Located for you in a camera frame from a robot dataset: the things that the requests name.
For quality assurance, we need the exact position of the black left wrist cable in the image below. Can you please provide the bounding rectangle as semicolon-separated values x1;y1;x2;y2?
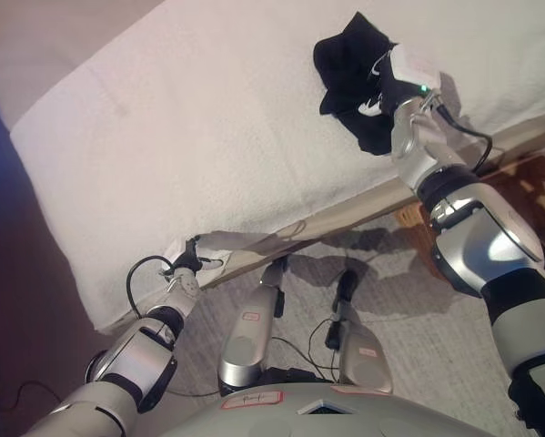
126;255;174;320

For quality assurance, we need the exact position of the thin black leg cable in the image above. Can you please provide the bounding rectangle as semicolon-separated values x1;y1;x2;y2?
270;316;346;384

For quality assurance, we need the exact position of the woven tan basket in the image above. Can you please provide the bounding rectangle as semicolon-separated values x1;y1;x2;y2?
395;151;545;279

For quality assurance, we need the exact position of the silver left robot leg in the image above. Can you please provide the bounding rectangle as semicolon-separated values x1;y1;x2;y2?
217;257;290;398

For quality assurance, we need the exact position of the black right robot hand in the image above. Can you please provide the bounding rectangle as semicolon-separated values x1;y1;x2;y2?
358;44;440;118

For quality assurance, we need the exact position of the large red-bordered white sticker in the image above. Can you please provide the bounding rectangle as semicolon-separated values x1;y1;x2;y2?
220;390;285;410

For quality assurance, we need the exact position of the beige bed sheet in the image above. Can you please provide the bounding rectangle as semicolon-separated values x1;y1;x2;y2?
0;0;545;336

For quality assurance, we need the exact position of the white textured bed blanket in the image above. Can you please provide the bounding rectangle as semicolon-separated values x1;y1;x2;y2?
9;0;545;334

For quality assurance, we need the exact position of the grey floor rug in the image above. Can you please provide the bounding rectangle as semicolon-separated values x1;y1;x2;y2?
102;213;545;437

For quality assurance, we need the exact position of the black cable on floor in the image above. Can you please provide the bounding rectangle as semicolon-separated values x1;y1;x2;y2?
1;380;65;412

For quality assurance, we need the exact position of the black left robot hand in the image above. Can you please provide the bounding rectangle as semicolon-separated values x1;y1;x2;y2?
161;235;228;277

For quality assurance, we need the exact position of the grey robot torso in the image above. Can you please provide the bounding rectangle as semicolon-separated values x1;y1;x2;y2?
162;381;521;437

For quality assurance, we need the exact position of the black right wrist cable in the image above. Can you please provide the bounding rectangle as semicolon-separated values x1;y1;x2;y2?
429;93;494;177

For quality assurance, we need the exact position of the black clothes bundle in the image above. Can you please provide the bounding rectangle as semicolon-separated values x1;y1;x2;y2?
312;11;401;158

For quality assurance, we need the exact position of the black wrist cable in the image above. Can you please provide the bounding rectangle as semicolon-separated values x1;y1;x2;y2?
429;93;494;177
126;255;174;320

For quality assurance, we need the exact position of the silver right robot leg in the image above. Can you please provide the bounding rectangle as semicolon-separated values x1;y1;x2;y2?
325;269;394;395

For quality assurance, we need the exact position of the silver robot leg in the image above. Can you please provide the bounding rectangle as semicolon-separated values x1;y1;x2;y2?
325;269;394;395
217;257;290;398

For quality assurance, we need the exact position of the small red-bordered white sticker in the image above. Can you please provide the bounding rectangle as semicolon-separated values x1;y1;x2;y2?
329;383;383;397

